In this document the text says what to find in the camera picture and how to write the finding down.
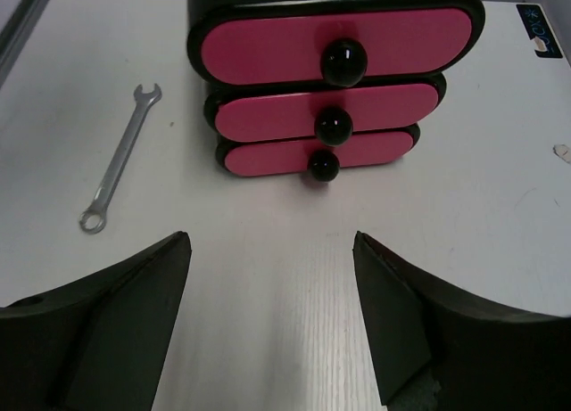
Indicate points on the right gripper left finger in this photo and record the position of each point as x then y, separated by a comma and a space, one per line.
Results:
98, 343

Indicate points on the blue label sticker left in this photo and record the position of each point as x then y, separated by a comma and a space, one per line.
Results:
540, 33

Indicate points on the small white tape scrap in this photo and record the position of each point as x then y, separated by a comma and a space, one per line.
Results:
563, 152

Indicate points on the black drawer cabinet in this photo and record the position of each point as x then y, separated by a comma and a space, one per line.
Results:
205, 15

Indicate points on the aluminium frame rail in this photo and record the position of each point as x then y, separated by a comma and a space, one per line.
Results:
18, 18

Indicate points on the silver combination wrench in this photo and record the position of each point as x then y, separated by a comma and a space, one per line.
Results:
93, 219

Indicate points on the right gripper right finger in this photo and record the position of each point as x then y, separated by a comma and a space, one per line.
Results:
435, 346

